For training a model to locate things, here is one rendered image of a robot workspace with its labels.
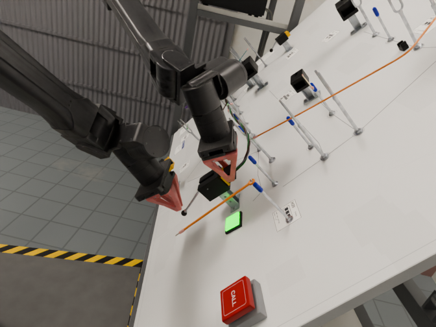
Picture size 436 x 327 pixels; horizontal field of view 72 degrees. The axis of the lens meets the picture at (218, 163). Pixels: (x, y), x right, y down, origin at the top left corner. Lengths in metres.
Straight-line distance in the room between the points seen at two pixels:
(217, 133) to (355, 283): 0.31
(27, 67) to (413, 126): 0.55
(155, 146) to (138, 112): 2.84
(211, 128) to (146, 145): 0.12
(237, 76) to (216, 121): 0.09
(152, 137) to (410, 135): 0.41
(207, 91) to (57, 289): 1.57
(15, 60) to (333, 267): 0.48
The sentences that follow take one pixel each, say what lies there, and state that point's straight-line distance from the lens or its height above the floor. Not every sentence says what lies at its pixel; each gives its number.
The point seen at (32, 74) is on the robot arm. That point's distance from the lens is 0.48.
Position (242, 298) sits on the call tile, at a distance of 0.45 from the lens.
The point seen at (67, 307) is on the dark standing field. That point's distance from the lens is 1.83.
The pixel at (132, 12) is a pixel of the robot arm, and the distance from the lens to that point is 0.70.
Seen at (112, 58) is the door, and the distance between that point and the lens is 3.34.
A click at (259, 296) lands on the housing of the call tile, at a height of 1.12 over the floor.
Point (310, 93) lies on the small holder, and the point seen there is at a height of 1.32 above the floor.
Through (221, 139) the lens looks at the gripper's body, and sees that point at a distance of 0.54.
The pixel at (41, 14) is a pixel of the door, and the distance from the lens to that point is 3.65.
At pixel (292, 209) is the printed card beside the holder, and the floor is 1.19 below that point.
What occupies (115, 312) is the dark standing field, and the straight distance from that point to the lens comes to 1.79.
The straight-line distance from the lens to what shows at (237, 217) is 0.61.
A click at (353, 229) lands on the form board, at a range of 0.45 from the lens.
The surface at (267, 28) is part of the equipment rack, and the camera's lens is 1.49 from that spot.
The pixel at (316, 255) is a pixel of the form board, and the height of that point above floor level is 1.19.
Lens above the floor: 1.46
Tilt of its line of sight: 27 degrees down
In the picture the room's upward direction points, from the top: 13 degrees clockwise
